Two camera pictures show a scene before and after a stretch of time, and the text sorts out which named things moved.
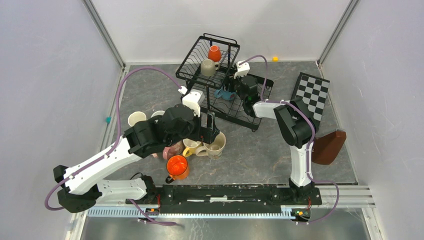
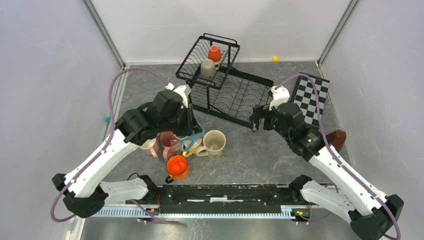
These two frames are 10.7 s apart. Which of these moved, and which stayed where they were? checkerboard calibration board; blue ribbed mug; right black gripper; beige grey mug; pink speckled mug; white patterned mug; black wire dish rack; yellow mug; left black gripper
Moved: left black gripper; right black gripper; blue ribbed mug
Stayed: black wire dish rack; yellow mug; beige grey mug; pink speckled mug; checkerboard calibration board; white patterned mug
